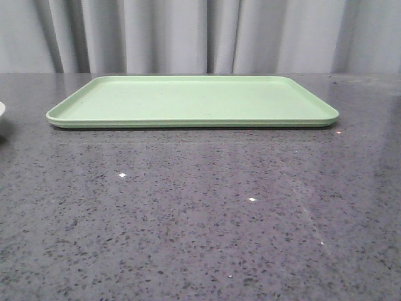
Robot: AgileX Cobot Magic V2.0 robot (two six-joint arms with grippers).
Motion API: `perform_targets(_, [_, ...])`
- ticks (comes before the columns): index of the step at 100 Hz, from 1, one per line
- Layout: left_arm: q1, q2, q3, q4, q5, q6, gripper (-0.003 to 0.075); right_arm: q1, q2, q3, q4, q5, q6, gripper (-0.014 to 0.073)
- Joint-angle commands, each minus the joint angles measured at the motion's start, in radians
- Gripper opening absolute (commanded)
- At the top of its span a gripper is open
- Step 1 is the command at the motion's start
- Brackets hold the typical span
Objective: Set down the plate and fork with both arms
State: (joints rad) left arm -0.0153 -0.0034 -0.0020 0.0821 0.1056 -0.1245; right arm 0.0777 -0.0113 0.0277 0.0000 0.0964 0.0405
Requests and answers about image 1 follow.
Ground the light green plastic tray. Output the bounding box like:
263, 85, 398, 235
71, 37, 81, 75
46, 75, 339, 129

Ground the grey pleated curtain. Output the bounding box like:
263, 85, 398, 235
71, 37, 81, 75
1, 1, 400, 74

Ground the cream speckled round plate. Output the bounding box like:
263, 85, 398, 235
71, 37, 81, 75
0, 102, 8, 142

